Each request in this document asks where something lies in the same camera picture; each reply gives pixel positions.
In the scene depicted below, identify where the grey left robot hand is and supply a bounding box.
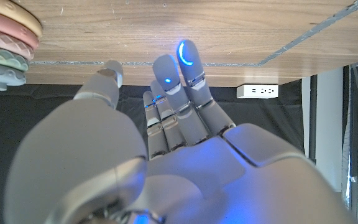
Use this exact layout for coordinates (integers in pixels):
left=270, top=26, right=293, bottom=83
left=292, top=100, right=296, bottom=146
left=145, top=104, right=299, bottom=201
left=3, top=39, right=354, bottom=224

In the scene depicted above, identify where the green toy ring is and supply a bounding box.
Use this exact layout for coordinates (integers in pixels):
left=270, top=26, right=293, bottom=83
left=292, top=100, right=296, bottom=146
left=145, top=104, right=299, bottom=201
left=0, top=43, right=29, bottom=72

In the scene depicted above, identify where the coral red toy ring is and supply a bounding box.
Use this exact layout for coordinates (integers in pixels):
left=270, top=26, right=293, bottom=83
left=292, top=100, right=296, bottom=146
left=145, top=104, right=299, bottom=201
left=0, top=6, right=40, bottom=50

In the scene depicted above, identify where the white power strip box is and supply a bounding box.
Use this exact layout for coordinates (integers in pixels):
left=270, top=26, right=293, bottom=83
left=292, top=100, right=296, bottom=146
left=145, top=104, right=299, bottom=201
left=236, top=83, right=279, bottom=100

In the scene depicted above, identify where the black backdrop stand pole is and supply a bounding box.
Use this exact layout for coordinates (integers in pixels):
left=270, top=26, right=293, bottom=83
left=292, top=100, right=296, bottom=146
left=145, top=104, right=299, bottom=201
left=308, top=74, right=318, bottom=164

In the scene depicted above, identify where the black curtain backdrop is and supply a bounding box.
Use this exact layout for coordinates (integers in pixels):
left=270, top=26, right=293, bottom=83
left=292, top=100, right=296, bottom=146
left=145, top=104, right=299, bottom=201
left=0, top=79, right=306, bottom=224

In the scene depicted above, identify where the black metal frame bar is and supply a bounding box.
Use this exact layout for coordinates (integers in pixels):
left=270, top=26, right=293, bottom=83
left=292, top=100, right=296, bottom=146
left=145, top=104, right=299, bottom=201
left=341, top=63, right=358, bottom=215

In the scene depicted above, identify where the large orange toy ring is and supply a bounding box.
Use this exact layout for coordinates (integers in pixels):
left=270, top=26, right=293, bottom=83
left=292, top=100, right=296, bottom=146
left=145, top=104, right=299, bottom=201
left=0, top=0, right=43, bottom=38

